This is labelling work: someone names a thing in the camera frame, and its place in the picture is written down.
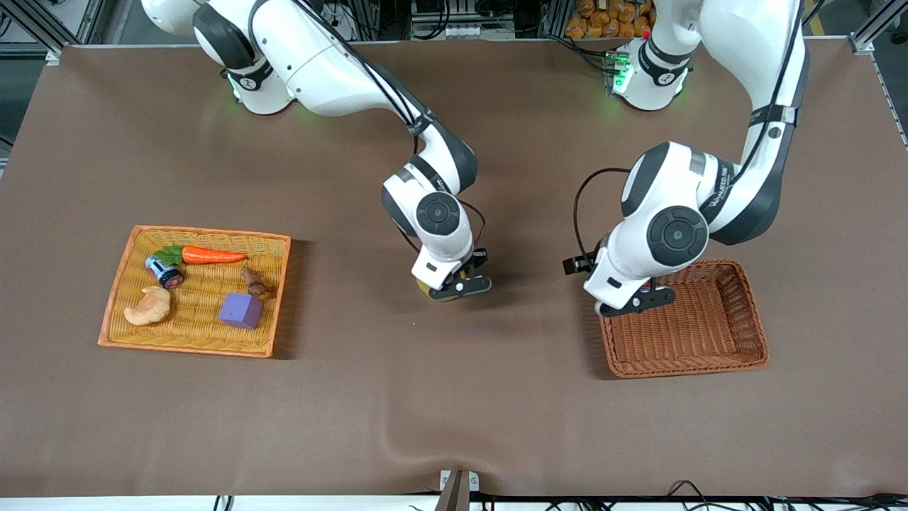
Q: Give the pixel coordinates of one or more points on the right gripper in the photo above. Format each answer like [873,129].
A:
[479,258]

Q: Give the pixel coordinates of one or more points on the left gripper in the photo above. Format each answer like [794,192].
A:
[579,264]

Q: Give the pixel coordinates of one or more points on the yellow tape roll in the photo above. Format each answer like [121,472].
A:
[423,287]

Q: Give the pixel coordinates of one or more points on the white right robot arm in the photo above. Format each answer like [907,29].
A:
[319,64]

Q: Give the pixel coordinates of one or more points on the brown table cloth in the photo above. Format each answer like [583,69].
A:
[454,397]

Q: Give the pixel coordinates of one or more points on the brown wicker basket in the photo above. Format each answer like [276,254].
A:
[709,341]

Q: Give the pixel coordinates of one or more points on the small brown toy piece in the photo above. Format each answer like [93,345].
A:
[253,284]

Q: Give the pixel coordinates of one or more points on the small white power strip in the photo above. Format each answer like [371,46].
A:
[468,31]

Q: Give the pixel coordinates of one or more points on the purple cube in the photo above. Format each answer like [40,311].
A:
[241,311]

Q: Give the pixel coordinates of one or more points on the bag of orange toys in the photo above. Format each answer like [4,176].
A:
[603,21]

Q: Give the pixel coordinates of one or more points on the orange toy carrot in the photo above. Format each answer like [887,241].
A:
[213,255]

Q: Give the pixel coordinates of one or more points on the white power strip with plugs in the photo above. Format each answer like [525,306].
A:
[342,27]

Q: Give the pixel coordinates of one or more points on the orange flat woven tray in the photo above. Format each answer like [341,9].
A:
[191,337]

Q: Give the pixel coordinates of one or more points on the small blue can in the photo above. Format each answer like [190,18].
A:
[162,270]

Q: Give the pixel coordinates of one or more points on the toy croissant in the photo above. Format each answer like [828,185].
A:
[150,309]

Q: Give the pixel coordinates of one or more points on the grey metal bracket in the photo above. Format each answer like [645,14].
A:
[445,477]

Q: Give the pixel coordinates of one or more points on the brown camera pole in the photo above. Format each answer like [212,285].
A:
[454,498]

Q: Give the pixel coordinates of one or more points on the aluminium frame profile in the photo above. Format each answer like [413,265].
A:
[42,25]
[876,32]

